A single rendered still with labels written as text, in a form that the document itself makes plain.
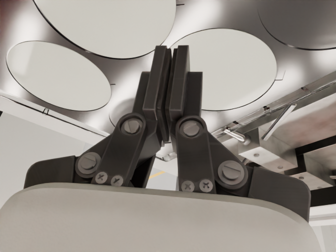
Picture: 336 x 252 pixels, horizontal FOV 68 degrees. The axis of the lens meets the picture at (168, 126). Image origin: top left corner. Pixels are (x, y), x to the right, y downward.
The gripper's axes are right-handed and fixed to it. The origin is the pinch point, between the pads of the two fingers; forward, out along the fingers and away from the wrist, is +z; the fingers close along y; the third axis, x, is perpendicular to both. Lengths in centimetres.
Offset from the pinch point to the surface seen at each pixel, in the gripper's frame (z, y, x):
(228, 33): 8.0, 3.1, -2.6
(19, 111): 16.0, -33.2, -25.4
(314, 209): 2.0, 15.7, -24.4
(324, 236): 50, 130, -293
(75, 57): 8.0, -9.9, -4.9
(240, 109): 8.0, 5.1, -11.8
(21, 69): 8.0, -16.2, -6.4
